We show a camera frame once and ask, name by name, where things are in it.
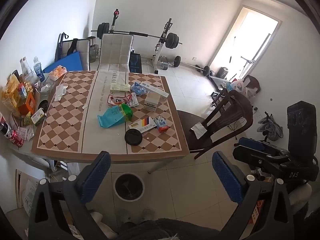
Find white plastic bags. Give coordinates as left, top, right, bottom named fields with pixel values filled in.
left=226, top=76, right=258, bottom=98

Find wood edged table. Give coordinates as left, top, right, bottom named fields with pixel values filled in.
left=0, top=69, right=190, bottom=174

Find crumpled white tissue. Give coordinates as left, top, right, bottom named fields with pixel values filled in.
left=52, top=85, right=68, bottom=102

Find white trash bin black liner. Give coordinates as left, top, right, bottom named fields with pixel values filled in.
left=113, top=173, right=145, bottom=201

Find orange tissue pack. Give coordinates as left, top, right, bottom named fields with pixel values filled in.
left=48, top=65, right=67, bottom=81

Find bright balcony doorway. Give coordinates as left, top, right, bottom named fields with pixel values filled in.
left=209, top=5, right=282, bottom=80

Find black round lid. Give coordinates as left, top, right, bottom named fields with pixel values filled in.
left=125, top=128, right=143, bottom=146

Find white paper sheet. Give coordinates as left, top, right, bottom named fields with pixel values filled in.
left=190, top=121, right=207, bottom=139

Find blue foam board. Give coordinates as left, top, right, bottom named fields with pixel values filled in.
left=42, top=51, right=83, bottom=73

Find grey fluffy slipper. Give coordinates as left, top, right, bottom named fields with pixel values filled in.
left=117, top=208, right=136, bottom=223
left=141, top=207, right=157, bottom=222

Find white weight bench rack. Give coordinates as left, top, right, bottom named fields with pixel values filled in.
left=110, top=9, right=175, bottom=74

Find long white box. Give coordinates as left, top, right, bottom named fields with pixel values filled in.
left=139, top=81, right=169, bottom=99

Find flat cardboard box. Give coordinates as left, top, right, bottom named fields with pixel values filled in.
left=14, top=169, right=40, bottom=212

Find red soda can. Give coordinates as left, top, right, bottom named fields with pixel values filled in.
left=9, top=129, right=24, bottom=147

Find red white snack wrapper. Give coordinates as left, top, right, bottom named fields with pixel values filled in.
left=107, top=92, right=139, bottom=107

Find blue label water bottle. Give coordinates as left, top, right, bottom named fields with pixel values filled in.
left=33, top=56, right=45, bottom=82

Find grey sneakers pile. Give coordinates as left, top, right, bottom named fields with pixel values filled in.
left=257, top=112, right=283, bottom=142

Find small floor barbell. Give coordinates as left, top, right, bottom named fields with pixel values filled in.
left=172, top=56, right=211, bottom=76

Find green white small box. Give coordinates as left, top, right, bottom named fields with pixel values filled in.
left=30, top=108, right=47, bottom=127

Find dark soda can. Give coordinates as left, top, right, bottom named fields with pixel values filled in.
left=0, top=119, right=13, bottom=138

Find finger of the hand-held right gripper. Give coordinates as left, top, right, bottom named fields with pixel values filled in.
left=237, top=137, right=280, bottom=154
left=232, top=147, right=269, bottom=167

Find teal green snack bag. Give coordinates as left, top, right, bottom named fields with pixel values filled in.
left=97, top=103, right=134, bottom=128

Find brown checkered table mat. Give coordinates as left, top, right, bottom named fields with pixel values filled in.
left=37, top=70, right=181, bottom=154

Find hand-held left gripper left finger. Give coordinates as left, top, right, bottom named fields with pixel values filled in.
left=28, top=151, right=112, bottom=240

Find white box rainbow stripe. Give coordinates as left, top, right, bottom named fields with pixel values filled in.
left=128, top=116, right=157, bottom=132

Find white snack packets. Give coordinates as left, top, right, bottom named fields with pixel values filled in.
left=16, top=125, right=35, bottom=140

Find orange box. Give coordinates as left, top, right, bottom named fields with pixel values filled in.
left=17, top=91, right=36, bottom=115

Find crumpled blue plastic bag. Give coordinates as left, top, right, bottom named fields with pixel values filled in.
left=131, top=82, right=147, bottom=96

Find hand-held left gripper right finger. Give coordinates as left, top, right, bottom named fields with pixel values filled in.
left=212, top=151, right=295, bottom=240

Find white cube box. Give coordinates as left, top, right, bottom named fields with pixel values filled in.
left=143, top=91, right=161, bottom=112

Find clear glass bottle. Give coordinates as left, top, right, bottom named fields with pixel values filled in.
left=20, top=56, right=34, bottom=79

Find beige padded chair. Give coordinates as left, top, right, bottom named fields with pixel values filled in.
left=56, top=39, right=91, bottom=72
left=97, top=33, right=134, bottom=72

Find barbell with black plates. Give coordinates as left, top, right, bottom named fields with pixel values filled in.
left=91, top=22, right=183, bottom=50

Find black printed floor mat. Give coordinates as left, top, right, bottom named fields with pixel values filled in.
left=129, top=53, right=143, bottom=73

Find black fleece pants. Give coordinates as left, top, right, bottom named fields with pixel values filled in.
left=117, top=218, right=222, bottom=240

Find orange printed carton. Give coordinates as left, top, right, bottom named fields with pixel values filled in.
left=249, top=199, right=266, bottom=233

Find yellow snack bag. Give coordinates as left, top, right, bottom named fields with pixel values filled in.
left=1, top=74, right=22, bottom=118

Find small red blue carton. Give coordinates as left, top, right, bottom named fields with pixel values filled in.
left=154, top=116, right=170, bottom=133

